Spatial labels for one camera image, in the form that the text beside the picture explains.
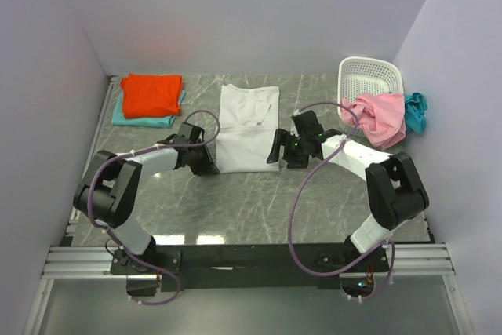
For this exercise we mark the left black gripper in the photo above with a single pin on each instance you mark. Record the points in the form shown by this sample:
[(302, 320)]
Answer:
[(209, 167)]

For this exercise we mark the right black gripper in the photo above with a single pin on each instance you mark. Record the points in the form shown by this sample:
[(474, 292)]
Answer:
[(280, 139)]

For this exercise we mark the white t shirt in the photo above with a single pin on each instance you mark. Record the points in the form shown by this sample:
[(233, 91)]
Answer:
[(248, 121)]

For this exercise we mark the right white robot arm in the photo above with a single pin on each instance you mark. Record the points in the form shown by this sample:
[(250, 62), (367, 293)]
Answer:
[(395, 191)]

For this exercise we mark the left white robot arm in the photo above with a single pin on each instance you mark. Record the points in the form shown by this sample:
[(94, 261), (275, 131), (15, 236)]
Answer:
[(107, 192)]

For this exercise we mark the folded orange t shirt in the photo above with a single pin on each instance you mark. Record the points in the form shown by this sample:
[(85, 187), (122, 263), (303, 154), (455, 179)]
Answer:
[(151, 96)]

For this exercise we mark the pink t shirt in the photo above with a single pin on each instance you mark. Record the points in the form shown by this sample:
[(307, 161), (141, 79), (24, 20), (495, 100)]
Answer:
[(380, 117)]

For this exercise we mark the black base crossbar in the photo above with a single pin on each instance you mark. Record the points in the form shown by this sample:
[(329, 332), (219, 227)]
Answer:
[(179, 267)]

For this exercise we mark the white plastic laundry basket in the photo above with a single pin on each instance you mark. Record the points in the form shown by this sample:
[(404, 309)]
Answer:
[(359, 75)]

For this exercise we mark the folded light blue t shirt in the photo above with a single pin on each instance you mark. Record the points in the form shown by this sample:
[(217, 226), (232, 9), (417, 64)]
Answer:
[(118, 118)]

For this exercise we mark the teal t shirt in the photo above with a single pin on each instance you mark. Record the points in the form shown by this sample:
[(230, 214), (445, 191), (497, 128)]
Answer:
[(415, 108)]

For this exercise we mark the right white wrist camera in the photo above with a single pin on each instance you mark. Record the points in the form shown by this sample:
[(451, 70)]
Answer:
[(299, 112)]

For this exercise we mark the aluminium frame rail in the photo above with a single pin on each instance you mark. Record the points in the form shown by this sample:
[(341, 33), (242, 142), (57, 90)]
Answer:
[(95, 262)]

